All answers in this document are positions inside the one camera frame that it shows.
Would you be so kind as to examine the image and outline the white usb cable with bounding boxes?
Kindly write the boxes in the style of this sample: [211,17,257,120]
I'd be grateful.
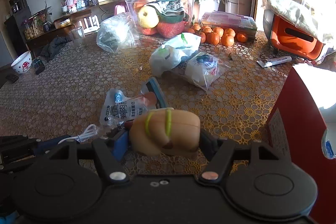
[58,123,99,144]

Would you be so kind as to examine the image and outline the white mushroom bowl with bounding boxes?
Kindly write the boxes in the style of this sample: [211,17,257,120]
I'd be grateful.
[11,51,33,74]

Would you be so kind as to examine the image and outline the blue snack bag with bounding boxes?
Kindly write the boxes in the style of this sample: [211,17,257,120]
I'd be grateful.
[321,130,336,160]

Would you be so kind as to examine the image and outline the pink plastic storage box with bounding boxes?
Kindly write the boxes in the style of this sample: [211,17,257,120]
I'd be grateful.
[201,11,257,41]

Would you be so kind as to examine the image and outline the white chicken snack pouch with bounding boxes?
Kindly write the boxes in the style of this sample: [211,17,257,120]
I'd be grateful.
[100,88,157,126]

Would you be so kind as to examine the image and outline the clear glass fruit bowl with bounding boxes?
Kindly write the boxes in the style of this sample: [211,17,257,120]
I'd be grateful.
[124,0,194,39]

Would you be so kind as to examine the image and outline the drinking glass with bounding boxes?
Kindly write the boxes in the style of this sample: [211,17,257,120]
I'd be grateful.
[69,27,85,52]

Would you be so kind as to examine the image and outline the yellow apple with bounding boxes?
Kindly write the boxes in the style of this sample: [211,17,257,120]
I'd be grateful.
[138,6,159,29]

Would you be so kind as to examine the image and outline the tangerine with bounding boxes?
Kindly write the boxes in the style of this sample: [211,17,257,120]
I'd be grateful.
[224,28,236,37]
[206,32,221,46]
[221,34,235,47]
[236,32,248,43]

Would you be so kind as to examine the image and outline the orange black appliance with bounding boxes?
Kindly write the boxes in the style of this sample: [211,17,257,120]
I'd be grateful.
[263,10,324,61]

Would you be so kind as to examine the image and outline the white tube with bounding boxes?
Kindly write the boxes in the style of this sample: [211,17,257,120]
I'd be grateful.
[257,56,292,68]

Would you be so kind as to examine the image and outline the red cardboard box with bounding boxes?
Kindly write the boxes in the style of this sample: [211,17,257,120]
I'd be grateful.
[266,64,335,223]

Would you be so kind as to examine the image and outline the black remote control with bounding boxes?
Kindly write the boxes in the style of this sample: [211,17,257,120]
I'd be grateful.
[33,58,45,75]

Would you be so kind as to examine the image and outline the white blue food bag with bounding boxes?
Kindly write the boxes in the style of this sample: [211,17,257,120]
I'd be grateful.
[172,52,230,90]

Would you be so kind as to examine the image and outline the clear bag with greens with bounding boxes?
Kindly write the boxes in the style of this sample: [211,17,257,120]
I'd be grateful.
[96,12,137,53]

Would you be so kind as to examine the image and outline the white green plastic bag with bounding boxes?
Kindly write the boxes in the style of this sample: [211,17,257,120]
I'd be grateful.
[149,32,201,77]

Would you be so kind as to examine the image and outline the spotted cream toy animal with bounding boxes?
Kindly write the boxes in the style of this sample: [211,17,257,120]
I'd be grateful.
[129,108,201,157]

